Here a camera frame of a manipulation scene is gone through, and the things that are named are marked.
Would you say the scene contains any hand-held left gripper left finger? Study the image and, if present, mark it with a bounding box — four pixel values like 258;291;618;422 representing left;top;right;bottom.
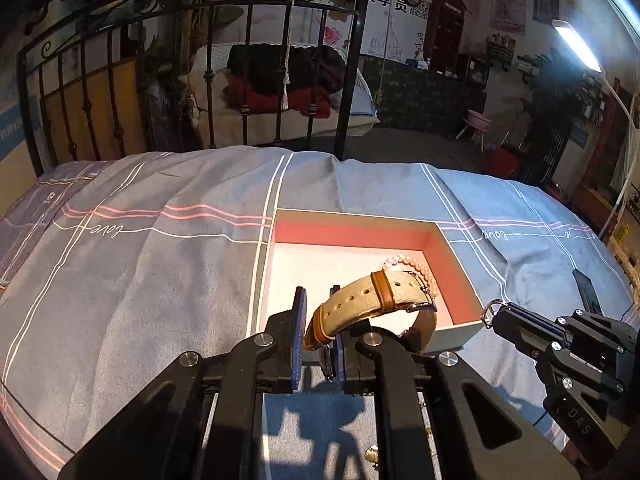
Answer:
57;287;309;480

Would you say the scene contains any small wall shelf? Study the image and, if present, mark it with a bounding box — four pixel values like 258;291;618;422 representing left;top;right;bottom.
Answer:
487;35;516;71

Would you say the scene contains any black iron bed frame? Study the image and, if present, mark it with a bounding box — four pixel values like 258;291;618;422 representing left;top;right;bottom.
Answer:
17;0;368;176

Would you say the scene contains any grey jewelry box pink inside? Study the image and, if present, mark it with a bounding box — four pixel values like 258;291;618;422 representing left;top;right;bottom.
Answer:
257;208;485;356

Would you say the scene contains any silver ring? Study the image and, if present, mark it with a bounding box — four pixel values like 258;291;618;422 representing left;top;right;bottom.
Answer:
480;299;503;328

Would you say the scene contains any red garment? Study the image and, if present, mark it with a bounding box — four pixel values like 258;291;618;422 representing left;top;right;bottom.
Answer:
222;77;333;118

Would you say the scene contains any counter with green floral cloth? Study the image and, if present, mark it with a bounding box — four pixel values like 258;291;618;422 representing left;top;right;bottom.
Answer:
362;57;488;133

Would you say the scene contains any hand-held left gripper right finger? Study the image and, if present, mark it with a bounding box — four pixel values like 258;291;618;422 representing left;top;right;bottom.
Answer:
327;327;581;480

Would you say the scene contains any black garment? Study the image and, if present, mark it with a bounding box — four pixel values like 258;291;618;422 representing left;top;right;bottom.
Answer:
227;45;348;98

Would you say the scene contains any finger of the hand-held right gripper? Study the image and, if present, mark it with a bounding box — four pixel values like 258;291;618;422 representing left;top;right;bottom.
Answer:
494;269;639;361
495;327;626;471

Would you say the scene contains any blue face wall poster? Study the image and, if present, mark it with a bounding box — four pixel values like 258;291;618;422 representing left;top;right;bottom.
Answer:
0;75;22;147

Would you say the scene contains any pink stool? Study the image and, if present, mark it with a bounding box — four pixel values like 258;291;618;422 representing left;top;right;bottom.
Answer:
455;109;493;153

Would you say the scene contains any hanging rope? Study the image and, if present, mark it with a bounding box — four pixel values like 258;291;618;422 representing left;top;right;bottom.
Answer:
374;25;393;107

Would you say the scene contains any white wicker hanging chair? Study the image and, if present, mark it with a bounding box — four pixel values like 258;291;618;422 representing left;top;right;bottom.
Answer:
192;42;381;148

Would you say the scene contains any white desk lamp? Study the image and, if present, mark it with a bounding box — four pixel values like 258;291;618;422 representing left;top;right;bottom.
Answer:
552;19;640;241

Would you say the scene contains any red wooden shelf rack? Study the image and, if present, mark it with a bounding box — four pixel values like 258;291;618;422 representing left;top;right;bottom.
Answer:
570;80;640;226

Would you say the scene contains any beige strap wristwatch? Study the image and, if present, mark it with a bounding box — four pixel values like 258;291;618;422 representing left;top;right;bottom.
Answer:
302;268;438;356

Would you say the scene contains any dark potted plant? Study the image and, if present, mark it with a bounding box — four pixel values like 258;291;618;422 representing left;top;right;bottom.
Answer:
520;50;576;186

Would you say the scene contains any red bin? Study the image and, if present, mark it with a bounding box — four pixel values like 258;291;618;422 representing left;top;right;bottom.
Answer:
487;145;526;178

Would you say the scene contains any white tassel cord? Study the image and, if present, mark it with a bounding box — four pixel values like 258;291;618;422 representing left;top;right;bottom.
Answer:
280;0;301;112

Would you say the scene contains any red phone booth cabinet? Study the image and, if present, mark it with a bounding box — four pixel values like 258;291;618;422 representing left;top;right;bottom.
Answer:
427;0;469;73

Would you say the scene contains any pink pearl bracelet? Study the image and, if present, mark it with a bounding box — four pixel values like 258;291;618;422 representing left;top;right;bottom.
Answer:
382;255;438;311

